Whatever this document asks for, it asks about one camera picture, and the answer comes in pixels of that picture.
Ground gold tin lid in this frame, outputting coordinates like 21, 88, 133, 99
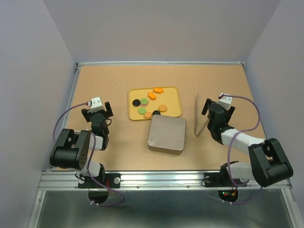
147, 114, 186, 155

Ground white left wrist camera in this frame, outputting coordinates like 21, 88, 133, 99
87, 97, 105, 113

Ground yellow cookie tray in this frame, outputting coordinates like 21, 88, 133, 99
128, 86, 182, 121

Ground metal serving tongs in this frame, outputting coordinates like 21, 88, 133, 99
194, 93, 208, 137

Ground orange fish cookie top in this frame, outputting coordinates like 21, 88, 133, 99
153, 87, 164, 94

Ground black sandwich cookie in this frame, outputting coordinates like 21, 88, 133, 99
152, 110, 161, 115
132, 99, 141, 107

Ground orange fish cookie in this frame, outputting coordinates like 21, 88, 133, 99
153, 87, 164, 94
148, 92, 156, 100

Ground black sandwich cookie left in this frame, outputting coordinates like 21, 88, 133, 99
132, 99, 141, 107

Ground aluminium front rail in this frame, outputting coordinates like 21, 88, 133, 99
38, 169, 292, 190

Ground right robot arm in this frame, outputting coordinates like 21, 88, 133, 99
201, 94, 294, 187

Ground flower shaped tan cookie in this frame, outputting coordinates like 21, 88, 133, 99
144, 112, 152, 119

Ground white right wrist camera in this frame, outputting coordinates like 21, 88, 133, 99
217, 93, 233, 110

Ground orange fish cookie upper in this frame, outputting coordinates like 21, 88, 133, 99
148, 92, 156, 100

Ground green sandwich cookie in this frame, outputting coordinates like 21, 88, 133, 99
140, 98, 149, 104
138, 107, 146, 115

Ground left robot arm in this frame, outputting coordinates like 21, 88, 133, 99
49, 97, 113, 188

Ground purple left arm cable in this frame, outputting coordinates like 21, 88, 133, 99
52, 101, 125, 207

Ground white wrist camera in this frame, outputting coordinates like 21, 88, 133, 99
217, 93, 233, 110
87, 97, 105, 113

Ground green sandwich cookie upper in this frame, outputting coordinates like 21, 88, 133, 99
140, 98, 149, 104

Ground dotted round biscuit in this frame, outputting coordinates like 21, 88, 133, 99
158, 104, 167, 112

